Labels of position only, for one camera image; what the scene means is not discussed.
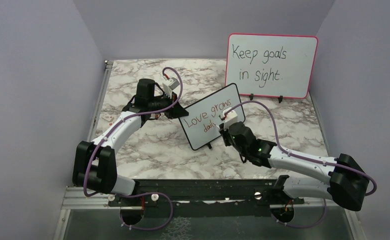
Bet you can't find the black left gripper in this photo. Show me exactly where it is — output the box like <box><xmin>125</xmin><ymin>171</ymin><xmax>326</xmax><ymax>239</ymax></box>
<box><xmin>148</xmin><ymin>91</ymin><xmax>188</xmax><ymax>119</ymax></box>

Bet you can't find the small black-framed whiteboard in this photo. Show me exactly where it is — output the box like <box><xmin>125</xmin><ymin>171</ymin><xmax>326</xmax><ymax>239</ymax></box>
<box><xmin>179</xmin><ymin>83</ymin><xmax>242</xmax><ymax>151</ymax></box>

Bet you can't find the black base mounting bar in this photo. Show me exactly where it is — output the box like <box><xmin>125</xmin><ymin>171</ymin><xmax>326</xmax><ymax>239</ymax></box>
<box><xmin>106</xmin><ymin>177</ymin><xmax>304</xmax><ymax>220</ymax></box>

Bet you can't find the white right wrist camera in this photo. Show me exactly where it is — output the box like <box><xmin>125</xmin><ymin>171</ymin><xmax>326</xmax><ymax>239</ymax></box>
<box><xmin>219</xmin><ymin>107</ymin><xmax>238</xmax><ymax>130</ymax></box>

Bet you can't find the small white red card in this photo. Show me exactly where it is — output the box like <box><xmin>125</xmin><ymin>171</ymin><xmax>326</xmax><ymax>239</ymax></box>
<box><xmin>100</xmin><ymin>113</ymin><xmax>114</xmax><ymax>123</ymax></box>

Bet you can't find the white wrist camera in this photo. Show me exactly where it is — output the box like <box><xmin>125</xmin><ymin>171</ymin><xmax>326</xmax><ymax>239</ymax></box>
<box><xmin>162</xmin><ymin>76</ymin><xmax>180</xmax><ymax>98</ymax></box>
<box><xmin>219</xmin><ymin>107</ymin><xmax>238</xmax><ymax>130</ymax></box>

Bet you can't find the aluminium rail left table edge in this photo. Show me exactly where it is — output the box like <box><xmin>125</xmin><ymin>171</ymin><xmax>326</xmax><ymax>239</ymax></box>
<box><xmin>77</xmin><ymin>60</ymin><xmax>114</xmax><ymax>178</ymax></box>

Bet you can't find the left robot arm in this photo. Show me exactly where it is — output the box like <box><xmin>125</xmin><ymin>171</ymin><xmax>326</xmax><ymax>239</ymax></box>
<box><xmin>72</xmin><ymin>77</ymin><xmax>189</xmax><ymax>206</ymax></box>

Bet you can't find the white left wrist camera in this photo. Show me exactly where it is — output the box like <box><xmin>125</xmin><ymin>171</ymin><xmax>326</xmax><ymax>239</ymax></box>
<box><xmin>162</xmin><ymin>76</ymin><xmax>180</xmax><ymax>98</ymax></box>

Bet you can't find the large pink-framed whiteboard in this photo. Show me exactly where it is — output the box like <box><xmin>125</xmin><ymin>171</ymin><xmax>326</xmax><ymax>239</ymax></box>
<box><xmin>225</xmin><ymin>33</ymin><xmax>319</xmax><ymax>99</ymax></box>

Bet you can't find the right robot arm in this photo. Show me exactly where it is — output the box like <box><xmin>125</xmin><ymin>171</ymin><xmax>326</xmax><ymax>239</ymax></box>
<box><xmin>219</xmin><ymin>122</ymin><xmax>370</xmax><ymax>212</ymax></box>

